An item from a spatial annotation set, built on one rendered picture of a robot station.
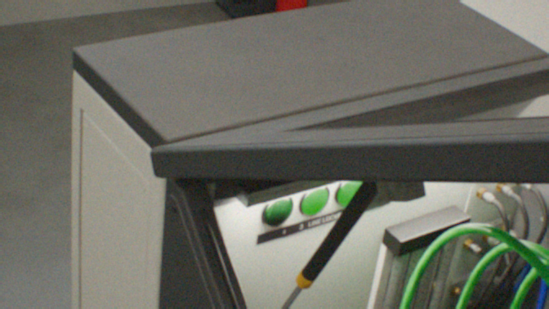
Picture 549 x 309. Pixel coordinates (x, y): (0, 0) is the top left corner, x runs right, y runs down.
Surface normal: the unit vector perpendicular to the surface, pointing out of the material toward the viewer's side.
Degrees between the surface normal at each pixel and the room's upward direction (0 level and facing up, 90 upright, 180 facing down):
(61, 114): 0
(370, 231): 90
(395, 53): 0
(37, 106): 0
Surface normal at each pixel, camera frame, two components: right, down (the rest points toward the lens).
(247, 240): 0.55, 0.48
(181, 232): -0.82, 0.21
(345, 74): 0.11, -0.85
